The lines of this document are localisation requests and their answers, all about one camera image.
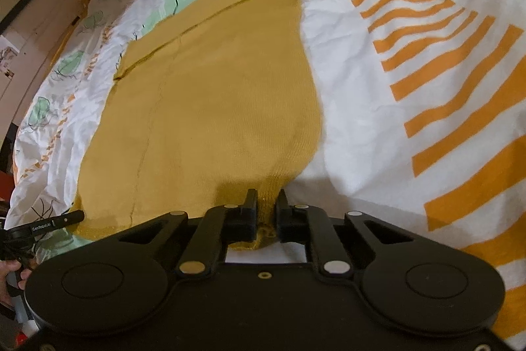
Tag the red object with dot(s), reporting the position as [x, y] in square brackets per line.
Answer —
[4, 186]

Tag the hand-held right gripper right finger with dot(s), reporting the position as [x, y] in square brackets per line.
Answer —
[287, 221]

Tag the yellow knit sweater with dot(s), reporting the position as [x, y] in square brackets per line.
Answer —
[205, 108]

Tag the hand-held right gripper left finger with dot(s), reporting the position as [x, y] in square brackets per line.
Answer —
[246, 219]

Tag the white leaf-print duvet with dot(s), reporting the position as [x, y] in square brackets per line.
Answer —
[357, 120]

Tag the paper sticker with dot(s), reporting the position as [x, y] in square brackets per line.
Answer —
[6, 55]

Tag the person's left hand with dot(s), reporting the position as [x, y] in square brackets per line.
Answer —
[8, 277]

